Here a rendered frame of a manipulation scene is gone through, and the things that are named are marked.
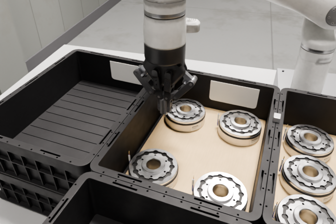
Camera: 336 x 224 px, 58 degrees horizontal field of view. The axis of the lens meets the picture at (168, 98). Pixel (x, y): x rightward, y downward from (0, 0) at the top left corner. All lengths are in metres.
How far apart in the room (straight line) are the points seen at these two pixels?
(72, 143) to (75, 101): 0.18
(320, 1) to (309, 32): 0.13
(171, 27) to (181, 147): 0.32
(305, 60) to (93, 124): 0.62
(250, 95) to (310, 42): 0.25
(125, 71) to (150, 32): 0.39
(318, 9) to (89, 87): 0.67
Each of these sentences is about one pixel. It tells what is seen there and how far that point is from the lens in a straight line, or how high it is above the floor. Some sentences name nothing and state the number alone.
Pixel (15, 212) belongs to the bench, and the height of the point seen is 0.70.
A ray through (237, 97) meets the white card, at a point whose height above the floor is 0.88.
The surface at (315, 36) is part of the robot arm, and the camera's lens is 0.96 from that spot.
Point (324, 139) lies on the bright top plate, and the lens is 0.79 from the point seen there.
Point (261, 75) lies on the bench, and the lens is 1.31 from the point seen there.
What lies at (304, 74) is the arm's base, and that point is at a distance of 0.99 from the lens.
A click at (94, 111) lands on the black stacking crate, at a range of 0.86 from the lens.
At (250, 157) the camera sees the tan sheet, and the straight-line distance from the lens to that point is 0.73.
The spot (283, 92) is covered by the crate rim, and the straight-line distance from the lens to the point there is 0.78.
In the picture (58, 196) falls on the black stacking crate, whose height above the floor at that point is 0.81.
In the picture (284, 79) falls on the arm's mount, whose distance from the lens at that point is 1.14.
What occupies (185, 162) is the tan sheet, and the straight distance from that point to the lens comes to 0.70.
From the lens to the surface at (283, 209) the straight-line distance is 0.62.
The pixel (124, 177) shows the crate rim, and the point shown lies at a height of 0.93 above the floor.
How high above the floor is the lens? 1.34
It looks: 35 degrees down
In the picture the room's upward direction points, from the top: straight up
